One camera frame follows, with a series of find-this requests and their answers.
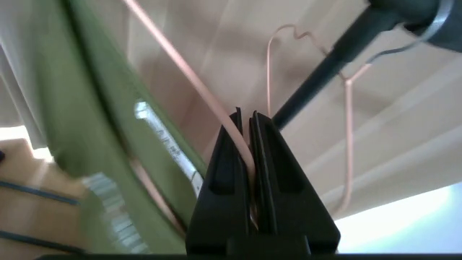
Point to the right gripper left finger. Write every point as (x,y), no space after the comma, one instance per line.
(216,224)

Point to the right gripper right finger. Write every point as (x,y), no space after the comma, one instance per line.
(299,224)

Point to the pink clothes hanger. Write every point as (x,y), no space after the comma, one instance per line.
(348,144)
(195,79)

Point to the green long-sleeved shirt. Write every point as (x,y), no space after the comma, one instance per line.
(72,108)

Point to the beige curtain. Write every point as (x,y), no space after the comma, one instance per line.
(397,126)

